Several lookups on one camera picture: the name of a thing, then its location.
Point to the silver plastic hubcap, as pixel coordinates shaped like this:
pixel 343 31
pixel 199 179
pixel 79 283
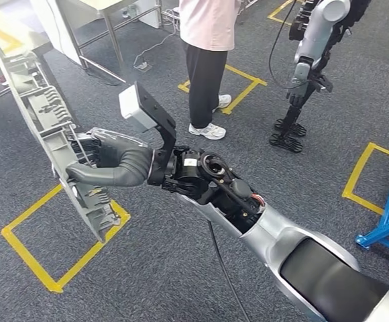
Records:
pixel 47 111

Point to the steel floor socket box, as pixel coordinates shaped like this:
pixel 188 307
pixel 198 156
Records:
pixel 144 66

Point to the wrist camera with black bracket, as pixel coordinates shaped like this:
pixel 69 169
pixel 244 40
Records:
pixel 137 106

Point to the person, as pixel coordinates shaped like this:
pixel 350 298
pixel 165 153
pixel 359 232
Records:
pixel 208 26

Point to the silver black robot right arm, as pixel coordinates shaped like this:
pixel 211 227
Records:
pixel 331 275

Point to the black white humanoid robot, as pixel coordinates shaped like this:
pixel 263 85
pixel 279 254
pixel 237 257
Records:
pixel 319 31

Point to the steel table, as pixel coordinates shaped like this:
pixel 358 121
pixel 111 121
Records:
pixel 97 3

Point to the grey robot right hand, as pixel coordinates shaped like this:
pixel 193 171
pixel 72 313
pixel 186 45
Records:
pixel 127 162

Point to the white cabinet panel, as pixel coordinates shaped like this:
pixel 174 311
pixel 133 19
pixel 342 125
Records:
pixel 57 26

